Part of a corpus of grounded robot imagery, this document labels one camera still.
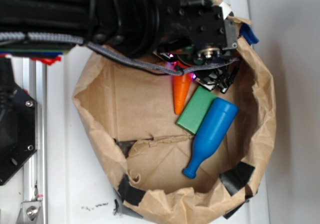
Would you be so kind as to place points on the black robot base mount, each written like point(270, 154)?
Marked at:
point(17, 124)

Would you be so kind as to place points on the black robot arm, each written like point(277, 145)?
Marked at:
point(135, 28)

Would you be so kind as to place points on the crumpled brown paper bag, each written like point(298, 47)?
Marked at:
point(129, 118)

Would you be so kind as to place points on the blue toy bottle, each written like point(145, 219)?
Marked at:
point(210, 134)

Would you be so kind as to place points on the orange toy carrot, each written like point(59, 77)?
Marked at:
point(181, 85)

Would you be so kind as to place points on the blue tape piece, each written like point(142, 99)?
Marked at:
point(248, 34)

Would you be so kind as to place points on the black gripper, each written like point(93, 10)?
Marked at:
point(195, 32)

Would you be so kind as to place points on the green rectangular block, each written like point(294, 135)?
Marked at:
point(196, 109)

